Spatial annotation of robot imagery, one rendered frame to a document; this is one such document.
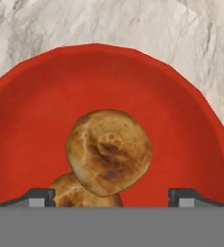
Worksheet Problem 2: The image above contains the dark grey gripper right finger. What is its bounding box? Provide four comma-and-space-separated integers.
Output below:
167, 187, 224, 208

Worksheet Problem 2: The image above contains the round browned bread roll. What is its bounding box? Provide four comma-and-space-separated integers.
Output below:
49, 172, 124, 208
65, 109, 154, 198

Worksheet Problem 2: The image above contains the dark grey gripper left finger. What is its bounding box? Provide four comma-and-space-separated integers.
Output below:
0, 187, 57, 208

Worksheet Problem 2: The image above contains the red bowl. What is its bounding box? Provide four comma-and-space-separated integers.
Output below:
0, 42, 224, 208

